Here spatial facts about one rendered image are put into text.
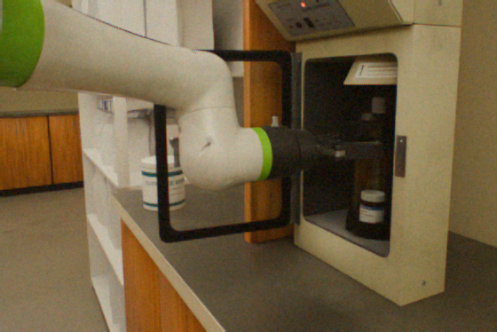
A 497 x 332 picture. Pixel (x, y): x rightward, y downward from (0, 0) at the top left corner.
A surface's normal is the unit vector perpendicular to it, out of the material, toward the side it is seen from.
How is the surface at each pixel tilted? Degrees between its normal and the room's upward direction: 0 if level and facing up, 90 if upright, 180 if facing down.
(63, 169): 90
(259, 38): 90
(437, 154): 90
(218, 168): 98
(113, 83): 138
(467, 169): 90
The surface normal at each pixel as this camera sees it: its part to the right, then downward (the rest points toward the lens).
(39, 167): 0.44, 0.13
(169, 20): -0.20, 0.26
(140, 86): 0.53, 0.72
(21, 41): 0.78, 0.29
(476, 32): -0.89, 0.08
